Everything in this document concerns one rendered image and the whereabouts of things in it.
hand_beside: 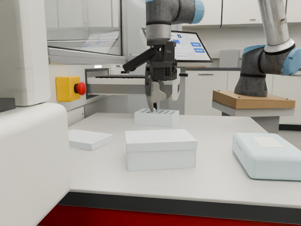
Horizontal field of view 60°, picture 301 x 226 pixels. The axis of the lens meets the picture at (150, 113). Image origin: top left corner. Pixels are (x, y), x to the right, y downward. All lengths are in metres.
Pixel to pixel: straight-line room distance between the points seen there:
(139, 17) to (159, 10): 2.05
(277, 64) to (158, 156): 0.85
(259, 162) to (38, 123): 0.34
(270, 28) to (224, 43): 3.55
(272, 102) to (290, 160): 0.78
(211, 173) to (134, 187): 0.14
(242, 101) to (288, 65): 0.22
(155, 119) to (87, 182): 0.41
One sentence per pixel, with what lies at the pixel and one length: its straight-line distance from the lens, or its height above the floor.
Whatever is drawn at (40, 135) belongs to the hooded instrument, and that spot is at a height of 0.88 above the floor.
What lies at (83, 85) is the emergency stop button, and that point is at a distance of 0.79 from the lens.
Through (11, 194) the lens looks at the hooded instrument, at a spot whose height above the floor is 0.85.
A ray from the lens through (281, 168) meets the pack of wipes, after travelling 0.47.
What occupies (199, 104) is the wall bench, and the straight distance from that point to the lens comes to 4.02.
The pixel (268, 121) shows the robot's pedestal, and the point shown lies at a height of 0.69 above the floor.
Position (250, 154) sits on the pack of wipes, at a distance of 0.46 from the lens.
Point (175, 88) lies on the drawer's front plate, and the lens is 0.93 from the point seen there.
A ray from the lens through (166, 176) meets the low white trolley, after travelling 0.45.
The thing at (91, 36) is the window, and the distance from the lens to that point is 1.13.
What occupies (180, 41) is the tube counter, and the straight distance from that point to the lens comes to 2.01.
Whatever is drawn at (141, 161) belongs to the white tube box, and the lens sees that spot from 0.47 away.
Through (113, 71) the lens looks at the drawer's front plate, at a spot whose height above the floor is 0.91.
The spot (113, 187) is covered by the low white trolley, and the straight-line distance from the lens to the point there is 0.42.
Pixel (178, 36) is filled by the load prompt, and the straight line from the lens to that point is 2.05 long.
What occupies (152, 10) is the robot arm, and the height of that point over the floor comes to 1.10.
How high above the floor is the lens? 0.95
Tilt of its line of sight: 11 degrees down
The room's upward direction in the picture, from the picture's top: straight up
